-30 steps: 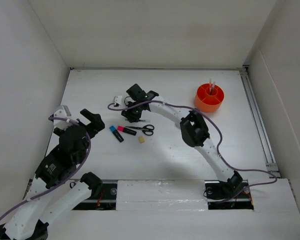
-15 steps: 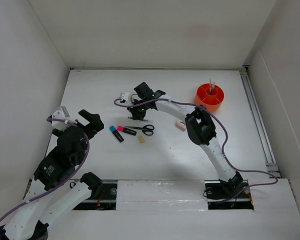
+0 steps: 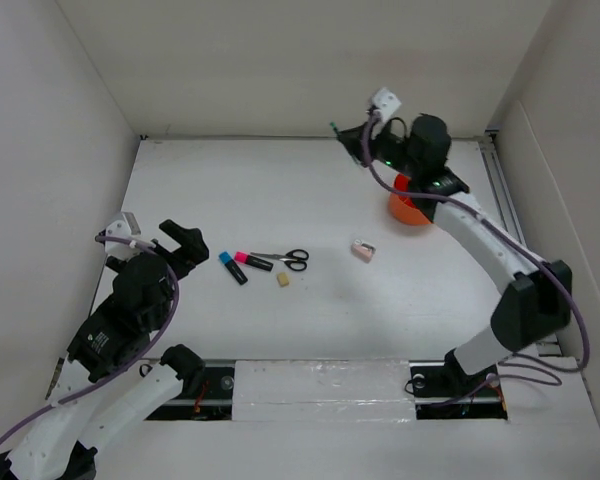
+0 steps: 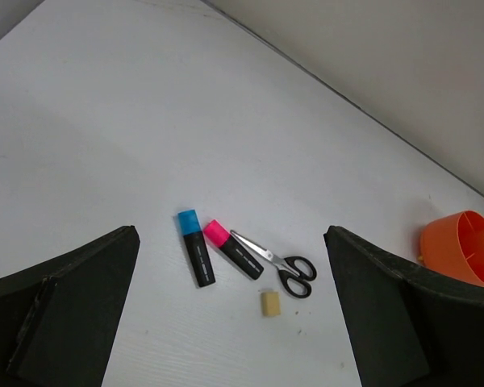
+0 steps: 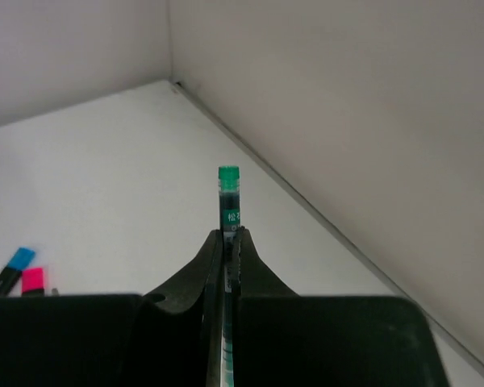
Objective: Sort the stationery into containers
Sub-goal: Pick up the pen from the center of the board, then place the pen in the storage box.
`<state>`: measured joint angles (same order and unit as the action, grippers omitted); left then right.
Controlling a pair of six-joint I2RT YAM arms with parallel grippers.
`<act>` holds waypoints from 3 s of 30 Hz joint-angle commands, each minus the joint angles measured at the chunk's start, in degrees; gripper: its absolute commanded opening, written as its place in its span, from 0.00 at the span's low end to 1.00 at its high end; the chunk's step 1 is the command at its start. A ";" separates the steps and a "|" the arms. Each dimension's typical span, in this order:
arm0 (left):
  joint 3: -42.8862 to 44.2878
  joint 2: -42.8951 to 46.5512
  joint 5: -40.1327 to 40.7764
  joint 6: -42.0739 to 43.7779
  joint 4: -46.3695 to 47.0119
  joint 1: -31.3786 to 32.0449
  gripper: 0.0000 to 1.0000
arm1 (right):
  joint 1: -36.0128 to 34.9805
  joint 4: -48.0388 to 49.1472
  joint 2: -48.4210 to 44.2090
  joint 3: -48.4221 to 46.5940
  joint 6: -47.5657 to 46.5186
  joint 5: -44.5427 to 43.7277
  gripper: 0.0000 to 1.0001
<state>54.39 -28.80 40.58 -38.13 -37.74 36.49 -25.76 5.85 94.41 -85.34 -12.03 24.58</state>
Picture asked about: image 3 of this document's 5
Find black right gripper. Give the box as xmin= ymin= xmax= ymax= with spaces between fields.
xmin=339 ymin=117 xmax=422 ymax=180

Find green gel pen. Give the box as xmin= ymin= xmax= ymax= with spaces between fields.
xmin=330 ymin=122 xmax=362 ymax=165

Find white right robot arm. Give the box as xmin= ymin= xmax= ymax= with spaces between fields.
xmin=334 ymin=112 xmax=573 ymax=394

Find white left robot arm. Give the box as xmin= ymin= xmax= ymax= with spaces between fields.
xmin=0 ymin=212 xmax=209 ymax=479

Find blue capped black highlighter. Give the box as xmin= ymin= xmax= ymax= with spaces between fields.
xmin=219 ymin=251 xmax=248 ymax=285

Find pink capped black highlighter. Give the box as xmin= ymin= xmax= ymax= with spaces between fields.
xmin=234 ymin=251 xmax=274 ymax=272

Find orange round compartment container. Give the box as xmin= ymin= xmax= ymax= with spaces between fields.
xmin=388 ymin=174 xmax=431 ymax=226

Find tan eraser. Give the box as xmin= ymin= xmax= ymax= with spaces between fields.
xmin=276 ymin=272 xmax=290 ymax=287

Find pink pencil sharpener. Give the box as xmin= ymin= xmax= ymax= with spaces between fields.
xmin=350 ymin=239 xmax=376 ymax=263

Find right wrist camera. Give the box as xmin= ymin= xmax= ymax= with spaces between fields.
xmin=368 ymin=87 xmax=402 ymax=123

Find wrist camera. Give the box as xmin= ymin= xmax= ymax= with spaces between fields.
xmin=102 ymin=212 xmax=141 ymax=261
xmin=368 ymin=87 xmax=402 ymax=123

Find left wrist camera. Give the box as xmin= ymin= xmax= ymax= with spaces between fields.
xmin=102 ymin=212 xmax=141 ymax=261

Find black handled scissors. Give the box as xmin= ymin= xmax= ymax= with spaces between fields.
xmin=251 ymin=249 xmax=310 ymax=272

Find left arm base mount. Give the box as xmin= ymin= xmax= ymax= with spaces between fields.
xmin=146 ymin=360 xmax=236 ymax=421

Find aluminium rail right side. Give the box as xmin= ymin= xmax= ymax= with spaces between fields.
xmin=482 ymin=130 xmax=564 ymax=357

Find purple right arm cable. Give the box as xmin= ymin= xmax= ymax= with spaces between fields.
xmin=362 ymin=112 xmax=592 ymax=406

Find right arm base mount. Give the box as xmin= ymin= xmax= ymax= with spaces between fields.
xmin=404 ymin=361 xmax=508 ymax=420

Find front metal rail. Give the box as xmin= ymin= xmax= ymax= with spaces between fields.
xmin=124 ymin=355 xmax=481 ymax=416

